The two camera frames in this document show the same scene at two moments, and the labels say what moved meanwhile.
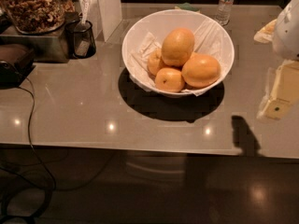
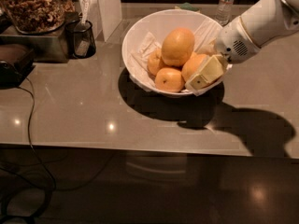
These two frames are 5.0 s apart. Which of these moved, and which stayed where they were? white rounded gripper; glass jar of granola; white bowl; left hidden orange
Moved: white rounded gripper
Stayed: left hidden orange; glass jar of granola; white bowl
